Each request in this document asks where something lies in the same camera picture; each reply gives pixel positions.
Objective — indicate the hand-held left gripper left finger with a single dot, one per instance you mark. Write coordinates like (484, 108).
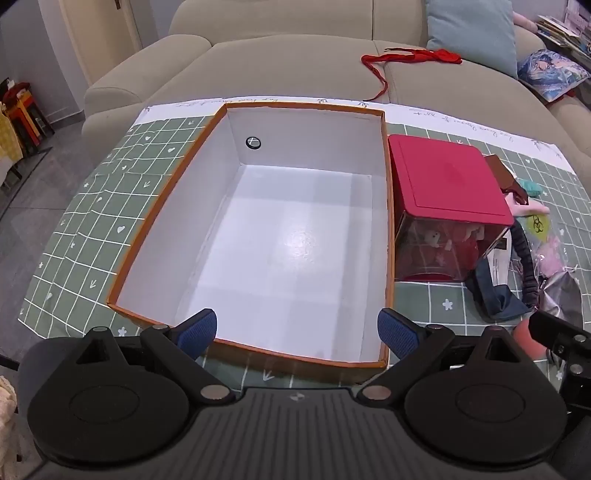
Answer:
(199, 330)

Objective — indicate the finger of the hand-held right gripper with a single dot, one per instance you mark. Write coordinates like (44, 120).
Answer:
(575, 385)
(556, 334)

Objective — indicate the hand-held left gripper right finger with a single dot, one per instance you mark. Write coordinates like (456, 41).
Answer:
(396, 333)

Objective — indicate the salmon pink soft ball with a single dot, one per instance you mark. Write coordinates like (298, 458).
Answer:
(528, 341)

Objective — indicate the navy blue cloth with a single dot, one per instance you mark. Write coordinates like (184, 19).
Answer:
(503, 302)

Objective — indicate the yellow-green plastic bag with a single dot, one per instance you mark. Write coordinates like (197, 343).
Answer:
(538, 225)

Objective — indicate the orange-edged white cardboard box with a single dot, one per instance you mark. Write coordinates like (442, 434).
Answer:
(277, 230)

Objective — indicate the pink plush doll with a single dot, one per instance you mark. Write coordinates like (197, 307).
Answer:
(526, 210)

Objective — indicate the brown leather pouch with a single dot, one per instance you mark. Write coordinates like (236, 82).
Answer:
(501, 173)

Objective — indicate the silver foil bag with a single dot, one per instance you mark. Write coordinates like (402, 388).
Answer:
(561, 295)

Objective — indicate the pink item in clear packet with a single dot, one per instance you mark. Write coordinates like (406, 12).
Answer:
(551, 251)

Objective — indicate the green checked tablecloth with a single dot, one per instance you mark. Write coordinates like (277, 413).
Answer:
(92, 221)

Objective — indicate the clear box with red lid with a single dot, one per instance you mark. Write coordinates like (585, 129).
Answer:
(443, 184)

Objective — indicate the cream fuzzy cloth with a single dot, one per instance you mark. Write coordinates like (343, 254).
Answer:
(7, 415)

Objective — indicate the printed figure cushion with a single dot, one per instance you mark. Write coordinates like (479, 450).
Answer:
(549, 74)

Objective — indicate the yellow checked cloth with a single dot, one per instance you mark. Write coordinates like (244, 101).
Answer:
(9, 136)

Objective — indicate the beige sofa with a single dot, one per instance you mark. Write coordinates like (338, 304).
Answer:
(277, 69)

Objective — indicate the stacked red orange stools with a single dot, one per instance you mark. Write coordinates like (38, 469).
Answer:
(30, 115)

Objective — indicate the red ribbon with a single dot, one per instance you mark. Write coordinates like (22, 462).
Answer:
(401, 57)

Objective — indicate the stack of books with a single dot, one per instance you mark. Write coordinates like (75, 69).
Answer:
(563, 32)

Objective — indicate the light blue cushion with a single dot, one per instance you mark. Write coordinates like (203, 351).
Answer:
(471, 32)

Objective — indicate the pale pink plush toy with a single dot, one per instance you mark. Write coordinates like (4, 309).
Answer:
(526, 21)

